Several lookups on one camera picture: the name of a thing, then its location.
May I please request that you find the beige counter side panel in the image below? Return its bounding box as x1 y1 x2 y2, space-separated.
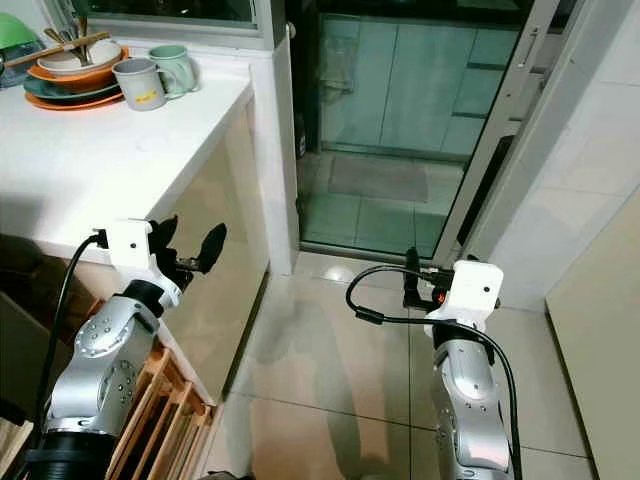
160 95 276 401

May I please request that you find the grey door mat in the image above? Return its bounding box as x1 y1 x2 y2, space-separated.
327 153 429 204

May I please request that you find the grey mug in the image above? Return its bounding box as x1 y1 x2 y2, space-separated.
112 57 169 111

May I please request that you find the wooden wine rack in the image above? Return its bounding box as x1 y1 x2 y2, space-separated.
95 295 216 480

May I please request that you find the orange plate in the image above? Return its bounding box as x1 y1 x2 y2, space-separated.
23 88 126 112

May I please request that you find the pale green mug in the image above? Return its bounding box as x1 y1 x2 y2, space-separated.
147 44 199 98

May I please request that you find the orange bowl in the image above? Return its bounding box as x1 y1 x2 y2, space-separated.
28 48 129 94

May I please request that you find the cream tall cabinet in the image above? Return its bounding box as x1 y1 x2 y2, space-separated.
543 185 640 480

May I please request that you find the dark teal plate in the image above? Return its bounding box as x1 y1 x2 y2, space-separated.
22 75 123 102

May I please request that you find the white bowl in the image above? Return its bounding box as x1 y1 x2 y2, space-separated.
38 42 121 78

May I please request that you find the grey aluminium door leaf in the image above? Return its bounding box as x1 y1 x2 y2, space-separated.
428 0 601 269

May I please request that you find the long wooden utensil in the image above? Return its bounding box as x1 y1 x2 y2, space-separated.
5 32 111 69

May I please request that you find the short wooden utensil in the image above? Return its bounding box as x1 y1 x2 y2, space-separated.
45 15 92 54

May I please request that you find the green domed plastic container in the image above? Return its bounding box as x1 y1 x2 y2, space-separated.
0 12 43 89

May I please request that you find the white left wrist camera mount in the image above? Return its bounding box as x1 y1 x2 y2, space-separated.
105 218 183 301

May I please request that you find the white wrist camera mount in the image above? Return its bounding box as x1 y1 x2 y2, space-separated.
423 260 504 336
105 218 183 301

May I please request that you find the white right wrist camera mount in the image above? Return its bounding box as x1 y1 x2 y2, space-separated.
423 260 504 336

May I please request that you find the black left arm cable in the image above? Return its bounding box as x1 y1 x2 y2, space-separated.
40 230 111 451

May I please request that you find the window with white frame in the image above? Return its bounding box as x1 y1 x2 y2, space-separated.
75 0 276 46

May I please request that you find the metal door handle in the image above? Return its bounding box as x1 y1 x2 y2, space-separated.
515 27 543 71

